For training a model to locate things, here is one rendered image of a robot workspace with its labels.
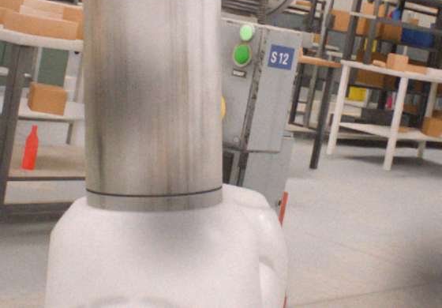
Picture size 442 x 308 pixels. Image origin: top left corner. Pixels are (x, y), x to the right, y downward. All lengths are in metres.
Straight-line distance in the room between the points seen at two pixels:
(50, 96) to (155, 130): 5.92
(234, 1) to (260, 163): 0.31
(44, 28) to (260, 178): 2.52
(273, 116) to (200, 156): 0.94
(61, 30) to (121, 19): 3.68
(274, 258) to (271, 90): 0.75
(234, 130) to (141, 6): 0.94
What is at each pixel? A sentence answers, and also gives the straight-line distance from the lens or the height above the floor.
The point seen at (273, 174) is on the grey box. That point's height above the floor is 0.85.
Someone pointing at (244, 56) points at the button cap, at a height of 1.07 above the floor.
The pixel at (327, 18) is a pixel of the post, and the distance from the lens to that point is 10.81.
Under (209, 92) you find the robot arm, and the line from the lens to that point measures 0.74.
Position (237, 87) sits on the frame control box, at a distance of 1.64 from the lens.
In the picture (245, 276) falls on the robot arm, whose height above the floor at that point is 0.95.
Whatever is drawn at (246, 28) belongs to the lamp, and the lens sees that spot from 1.63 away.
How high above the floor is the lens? 1.13
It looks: 5 degrees down
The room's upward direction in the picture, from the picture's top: 11 degrees clockwise
